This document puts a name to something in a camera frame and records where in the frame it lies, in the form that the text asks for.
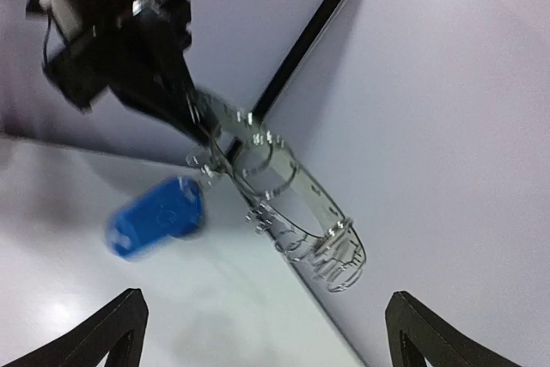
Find blue key tag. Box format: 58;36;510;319
106;176;205;259

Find left black frame post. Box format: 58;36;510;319
253;0;359;156

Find perforated metal key ring disc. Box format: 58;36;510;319
186;90;367;293

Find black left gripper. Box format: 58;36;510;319
43;0;217;146

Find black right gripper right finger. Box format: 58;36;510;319
385;291;515;367

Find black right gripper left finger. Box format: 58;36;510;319
8;289;149;367

